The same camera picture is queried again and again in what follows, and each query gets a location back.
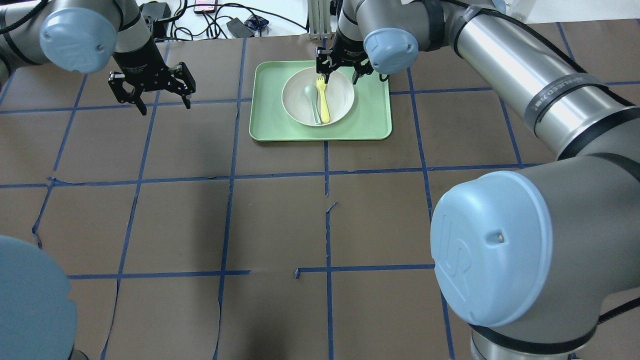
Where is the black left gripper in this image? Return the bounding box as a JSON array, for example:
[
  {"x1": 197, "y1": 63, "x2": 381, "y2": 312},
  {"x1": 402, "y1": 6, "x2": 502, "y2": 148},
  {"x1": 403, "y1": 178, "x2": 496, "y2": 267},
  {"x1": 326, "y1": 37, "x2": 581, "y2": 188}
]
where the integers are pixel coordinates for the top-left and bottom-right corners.
[{"x1": 108, "y1": 38, "x2": 197, "y2": 116}]

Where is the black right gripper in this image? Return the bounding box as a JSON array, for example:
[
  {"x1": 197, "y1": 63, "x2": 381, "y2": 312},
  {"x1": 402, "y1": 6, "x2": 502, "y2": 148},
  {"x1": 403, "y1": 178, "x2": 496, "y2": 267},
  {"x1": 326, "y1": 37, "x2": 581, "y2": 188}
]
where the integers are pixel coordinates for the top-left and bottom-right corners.
[{"x1": 315, "y1": 30, "x2": 374, "y2": 85}]

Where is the cream round plate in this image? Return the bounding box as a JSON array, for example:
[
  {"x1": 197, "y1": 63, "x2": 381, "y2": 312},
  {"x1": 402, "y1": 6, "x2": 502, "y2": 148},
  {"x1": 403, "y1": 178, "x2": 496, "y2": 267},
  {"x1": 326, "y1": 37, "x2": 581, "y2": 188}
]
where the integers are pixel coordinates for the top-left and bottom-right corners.
[{"x1": 281, "y1": 67, "x2": 355, "y2": 127}]

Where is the yellow plastic fork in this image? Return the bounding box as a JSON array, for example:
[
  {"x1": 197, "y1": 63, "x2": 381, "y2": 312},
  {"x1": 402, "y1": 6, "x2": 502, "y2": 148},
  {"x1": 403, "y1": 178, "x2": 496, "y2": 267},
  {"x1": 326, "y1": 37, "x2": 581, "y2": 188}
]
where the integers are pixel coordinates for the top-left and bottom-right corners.
[{"x1": 315, "y1": 75, "x2": 330, "y2": 125}]

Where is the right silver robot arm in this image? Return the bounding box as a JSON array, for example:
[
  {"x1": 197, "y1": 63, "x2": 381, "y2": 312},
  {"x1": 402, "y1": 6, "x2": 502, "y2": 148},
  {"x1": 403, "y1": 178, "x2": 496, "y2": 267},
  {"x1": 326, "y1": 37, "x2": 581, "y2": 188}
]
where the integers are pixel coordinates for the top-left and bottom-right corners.
[{"x1": 324, "y1": 49, "x2": 554, "y2": 360}]

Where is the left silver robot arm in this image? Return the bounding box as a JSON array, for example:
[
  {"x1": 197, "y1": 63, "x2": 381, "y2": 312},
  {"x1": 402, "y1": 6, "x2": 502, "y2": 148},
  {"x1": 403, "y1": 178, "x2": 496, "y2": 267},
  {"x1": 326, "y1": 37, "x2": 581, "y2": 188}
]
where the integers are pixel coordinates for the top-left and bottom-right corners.
[{"x1": 0, "y1": 0, "x2": 196, "y2": 116}]

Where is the light green plastic spoon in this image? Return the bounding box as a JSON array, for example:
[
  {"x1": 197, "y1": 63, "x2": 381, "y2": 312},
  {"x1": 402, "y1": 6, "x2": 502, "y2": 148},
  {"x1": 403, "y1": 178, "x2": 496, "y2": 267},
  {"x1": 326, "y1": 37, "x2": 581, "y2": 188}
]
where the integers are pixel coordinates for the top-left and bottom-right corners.
[{"x1": 303, "y1": 84, "x2": 322, "y2": 125}]

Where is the light green plastic tray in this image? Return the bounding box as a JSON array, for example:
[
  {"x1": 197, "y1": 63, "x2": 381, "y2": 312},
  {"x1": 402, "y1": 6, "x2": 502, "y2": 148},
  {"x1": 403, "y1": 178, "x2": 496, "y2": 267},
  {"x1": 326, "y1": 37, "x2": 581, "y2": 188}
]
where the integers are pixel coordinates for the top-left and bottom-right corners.
[{"x1": 248, "y1": 61, "x2": 393, "y2": 142}]

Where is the black smartphone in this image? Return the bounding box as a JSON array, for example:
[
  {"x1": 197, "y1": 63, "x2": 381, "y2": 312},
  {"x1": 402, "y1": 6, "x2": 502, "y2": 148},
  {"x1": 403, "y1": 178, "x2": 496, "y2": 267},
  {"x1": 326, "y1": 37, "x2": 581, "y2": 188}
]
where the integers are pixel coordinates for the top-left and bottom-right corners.
[{"x1": 192, "y1": 0, "x2": 218, "y2": 14}]

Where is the black power adapter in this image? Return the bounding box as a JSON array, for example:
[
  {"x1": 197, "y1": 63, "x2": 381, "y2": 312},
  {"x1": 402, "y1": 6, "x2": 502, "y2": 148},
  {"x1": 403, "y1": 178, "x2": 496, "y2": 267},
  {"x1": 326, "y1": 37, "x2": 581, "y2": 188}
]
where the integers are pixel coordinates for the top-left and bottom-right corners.
[{"x1": 226, "y1": 17, "x2": 255, "y2": 38}]

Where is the aluminium frame post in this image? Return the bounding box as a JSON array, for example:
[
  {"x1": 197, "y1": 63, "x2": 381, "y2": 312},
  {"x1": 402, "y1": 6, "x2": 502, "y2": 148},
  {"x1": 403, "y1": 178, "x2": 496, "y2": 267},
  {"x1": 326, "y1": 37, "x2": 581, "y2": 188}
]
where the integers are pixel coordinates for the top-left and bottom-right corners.
[{"x1": 306, "y1": 0, "x2": 333, "y2": 40}]

